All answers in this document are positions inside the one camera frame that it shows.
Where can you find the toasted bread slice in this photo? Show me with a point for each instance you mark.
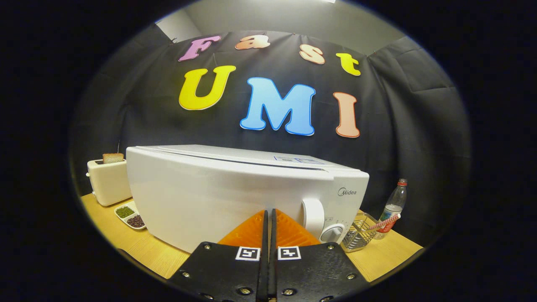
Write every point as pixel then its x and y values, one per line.
pixel 113 158

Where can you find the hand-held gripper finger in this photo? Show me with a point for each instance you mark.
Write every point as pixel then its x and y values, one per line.
pixel 273 277
pixel 263 277

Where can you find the clear plastic water bottle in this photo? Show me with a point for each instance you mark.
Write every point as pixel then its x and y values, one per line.
pixel 394 201

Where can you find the dark red beans pile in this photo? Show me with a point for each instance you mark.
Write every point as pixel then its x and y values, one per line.
pixel 136 221

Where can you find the white toaster oven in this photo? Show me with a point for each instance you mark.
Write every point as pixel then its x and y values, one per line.
pixel 209 197

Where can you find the white divided dish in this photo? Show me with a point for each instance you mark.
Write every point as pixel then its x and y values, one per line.
pixel 126 203

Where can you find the cream bread toaster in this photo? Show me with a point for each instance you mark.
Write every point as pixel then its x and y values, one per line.
pixel 109 184

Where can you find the green beans pile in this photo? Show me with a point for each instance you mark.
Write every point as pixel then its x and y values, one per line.
pixel 124 212

